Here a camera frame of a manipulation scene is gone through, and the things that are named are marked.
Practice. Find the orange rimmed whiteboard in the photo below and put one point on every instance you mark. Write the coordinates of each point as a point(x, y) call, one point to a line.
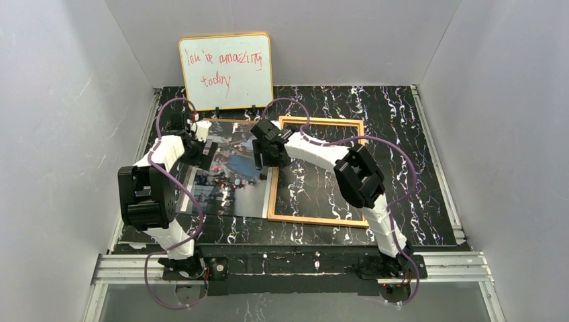
point(227, 72)

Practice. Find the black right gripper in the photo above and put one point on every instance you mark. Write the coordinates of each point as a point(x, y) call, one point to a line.
point(264, 157)

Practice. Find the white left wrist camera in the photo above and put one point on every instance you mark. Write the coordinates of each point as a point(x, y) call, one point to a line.
point(201, 130)

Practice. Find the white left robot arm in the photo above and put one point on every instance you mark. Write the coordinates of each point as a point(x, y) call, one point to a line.
point(147, 188)

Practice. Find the light wooden picture frame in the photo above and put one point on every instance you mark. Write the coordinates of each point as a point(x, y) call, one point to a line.
point(308, 193)

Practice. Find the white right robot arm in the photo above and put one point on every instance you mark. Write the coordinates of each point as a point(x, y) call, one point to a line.
point(359, 177)

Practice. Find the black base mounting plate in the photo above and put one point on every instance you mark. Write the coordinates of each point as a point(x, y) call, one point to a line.
point(376, 275)

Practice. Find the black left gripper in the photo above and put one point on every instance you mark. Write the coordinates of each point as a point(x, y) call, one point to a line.
point(204, 153)

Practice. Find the aluminium front rail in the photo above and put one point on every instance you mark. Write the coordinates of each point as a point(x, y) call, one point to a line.
point(433, 267)

